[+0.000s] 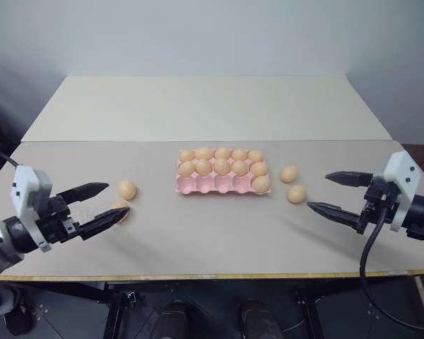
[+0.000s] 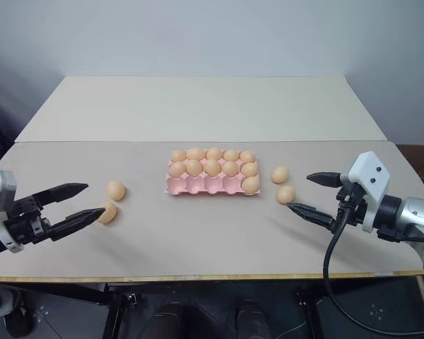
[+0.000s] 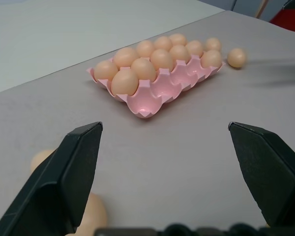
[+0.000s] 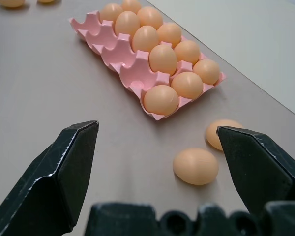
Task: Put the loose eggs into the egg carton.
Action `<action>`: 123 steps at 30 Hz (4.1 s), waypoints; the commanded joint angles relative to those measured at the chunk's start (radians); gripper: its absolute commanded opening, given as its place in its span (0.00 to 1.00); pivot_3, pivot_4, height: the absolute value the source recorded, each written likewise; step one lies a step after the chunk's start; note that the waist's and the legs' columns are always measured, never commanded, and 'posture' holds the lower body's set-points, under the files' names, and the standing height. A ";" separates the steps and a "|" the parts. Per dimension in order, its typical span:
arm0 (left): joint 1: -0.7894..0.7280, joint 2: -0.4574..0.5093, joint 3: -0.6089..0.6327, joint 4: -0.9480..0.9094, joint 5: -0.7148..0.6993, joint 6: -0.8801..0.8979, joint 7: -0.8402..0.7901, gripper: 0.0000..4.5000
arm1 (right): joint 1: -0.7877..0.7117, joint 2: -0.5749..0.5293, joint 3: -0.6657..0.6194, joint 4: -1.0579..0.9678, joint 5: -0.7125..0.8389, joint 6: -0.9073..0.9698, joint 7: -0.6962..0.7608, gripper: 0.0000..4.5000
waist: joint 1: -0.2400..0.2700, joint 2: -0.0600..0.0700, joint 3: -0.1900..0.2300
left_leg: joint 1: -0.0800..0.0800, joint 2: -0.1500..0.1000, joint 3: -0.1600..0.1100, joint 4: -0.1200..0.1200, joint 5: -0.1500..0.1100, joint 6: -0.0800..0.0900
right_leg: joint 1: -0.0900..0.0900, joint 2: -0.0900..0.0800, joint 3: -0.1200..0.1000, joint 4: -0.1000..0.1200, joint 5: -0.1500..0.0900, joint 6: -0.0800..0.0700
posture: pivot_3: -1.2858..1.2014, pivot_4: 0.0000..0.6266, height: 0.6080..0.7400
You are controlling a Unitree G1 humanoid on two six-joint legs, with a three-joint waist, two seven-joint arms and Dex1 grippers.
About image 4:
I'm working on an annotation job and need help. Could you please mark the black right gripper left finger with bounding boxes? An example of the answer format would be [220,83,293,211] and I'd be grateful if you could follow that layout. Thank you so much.
[0,120,100,236]

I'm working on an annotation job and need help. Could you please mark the pink egg tray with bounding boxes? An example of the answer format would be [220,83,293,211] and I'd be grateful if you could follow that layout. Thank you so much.
[69,10,228,121]

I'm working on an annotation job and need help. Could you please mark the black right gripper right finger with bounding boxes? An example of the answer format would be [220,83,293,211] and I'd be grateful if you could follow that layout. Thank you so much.
[216,125,295,216]

